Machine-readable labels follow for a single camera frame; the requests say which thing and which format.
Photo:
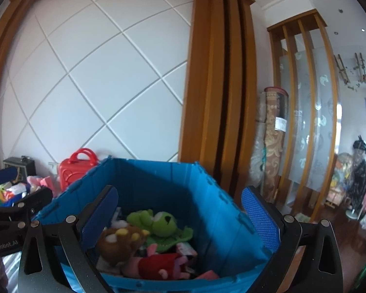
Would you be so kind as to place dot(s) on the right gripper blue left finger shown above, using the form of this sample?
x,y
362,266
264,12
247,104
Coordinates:
x,y
40,268

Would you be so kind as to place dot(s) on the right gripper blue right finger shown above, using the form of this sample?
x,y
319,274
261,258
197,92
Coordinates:
x,y
320,267

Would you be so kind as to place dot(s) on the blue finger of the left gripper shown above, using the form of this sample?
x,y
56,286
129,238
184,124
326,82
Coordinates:
x,y
8,174

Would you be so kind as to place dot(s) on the brown bear plush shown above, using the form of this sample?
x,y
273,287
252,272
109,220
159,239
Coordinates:
x,y
118,245

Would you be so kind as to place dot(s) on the light green frog plush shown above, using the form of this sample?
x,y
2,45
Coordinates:
x,y
162,227

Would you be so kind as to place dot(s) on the red dressed pig plush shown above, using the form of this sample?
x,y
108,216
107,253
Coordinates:
x,y
156,267

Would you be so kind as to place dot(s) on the pink tissue pack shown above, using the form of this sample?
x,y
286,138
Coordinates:
x,y
48,182

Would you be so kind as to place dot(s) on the yellow duck plush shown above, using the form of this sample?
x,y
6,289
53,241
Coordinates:
x,y
3,195

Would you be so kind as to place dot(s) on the black gift box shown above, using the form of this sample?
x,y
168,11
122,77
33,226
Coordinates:
x,y
25,166

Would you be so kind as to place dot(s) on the pink pig plush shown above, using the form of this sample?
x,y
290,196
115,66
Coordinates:
x,y
35,183

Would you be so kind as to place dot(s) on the red bear suitcase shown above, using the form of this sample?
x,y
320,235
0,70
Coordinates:
x,y
76,166

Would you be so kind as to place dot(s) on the blue plastic storage crate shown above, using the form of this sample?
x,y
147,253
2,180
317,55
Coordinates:
x,y
223,235

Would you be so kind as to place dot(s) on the rolled patterned carpet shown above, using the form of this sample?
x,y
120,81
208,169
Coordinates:
x,y
270,127

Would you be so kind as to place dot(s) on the wooden slat room divider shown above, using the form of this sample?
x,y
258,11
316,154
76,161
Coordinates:
x,y
306,88

